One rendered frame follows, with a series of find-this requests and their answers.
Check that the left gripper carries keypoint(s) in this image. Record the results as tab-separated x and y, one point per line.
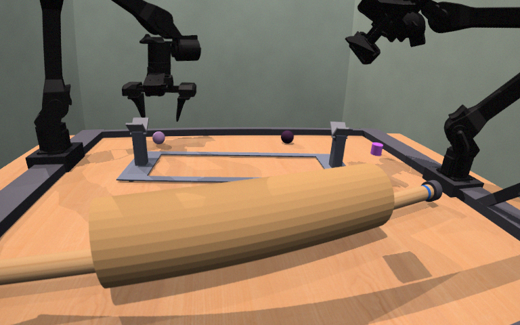
133	90

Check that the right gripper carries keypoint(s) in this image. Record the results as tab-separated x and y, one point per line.
388	26

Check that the tan paper roll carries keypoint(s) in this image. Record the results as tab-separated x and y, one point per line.
149	236

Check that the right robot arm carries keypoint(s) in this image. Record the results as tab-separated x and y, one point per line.
465	123

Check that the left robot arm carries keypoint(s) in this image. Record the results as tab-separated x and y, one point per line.
52	134

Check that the purple cylinder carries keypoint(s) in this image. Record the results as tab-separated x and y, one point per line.
376	149

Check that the grey metal rack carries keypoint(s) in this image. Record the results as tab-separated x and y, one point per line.
140	167

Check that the brown round bar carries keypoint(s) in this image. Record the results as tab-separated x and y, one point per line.
79	262

